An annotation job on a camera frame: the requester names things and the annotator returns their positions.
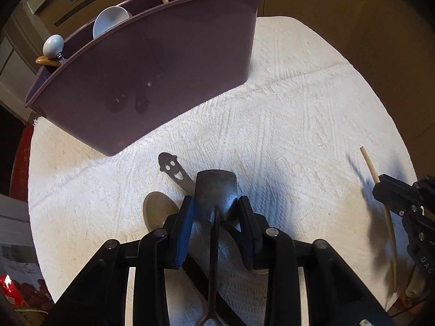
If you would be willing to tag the wooden handled utensil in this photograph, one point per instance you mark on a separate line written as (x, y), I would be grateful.
(43, 60)

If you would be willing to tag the white ball-handled metal spoon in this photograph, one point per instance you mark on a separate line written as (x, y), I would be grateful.
(53, 48)

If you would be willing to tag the purple plastic utensil bin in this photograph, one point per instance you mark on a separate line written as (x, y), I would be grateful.
(166, 59)

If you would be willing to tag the dark brown spoon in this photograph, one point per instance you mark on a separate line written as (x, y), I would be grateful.
(156, 208)

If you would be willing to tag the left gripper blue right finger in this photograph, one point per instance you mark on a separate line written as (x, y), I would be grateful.
(251, 242)

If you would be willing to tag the dark spatula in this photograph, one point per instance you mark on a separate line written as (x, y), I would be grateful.
(215, 193)

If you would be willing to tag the white textured table cloth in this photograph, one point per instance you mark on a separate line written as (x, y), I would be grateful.
(293, 135)

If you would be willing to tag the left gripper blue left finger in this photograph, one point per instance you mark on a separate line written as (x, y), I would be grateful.
(180, 232)

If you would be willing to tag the red snack bag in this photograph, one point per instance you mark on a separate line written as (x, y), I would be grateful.
(26, 294)

